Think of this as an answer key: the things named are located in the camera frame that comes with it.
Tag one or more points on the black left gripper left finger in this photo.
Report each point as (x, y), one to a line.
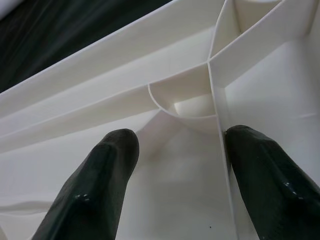
(95, 190)

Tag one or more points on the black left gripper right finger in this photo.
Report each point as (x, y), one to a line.
(275, 187)

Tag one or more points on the white plastic table top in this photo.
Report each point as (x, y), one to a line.
(175, 75)

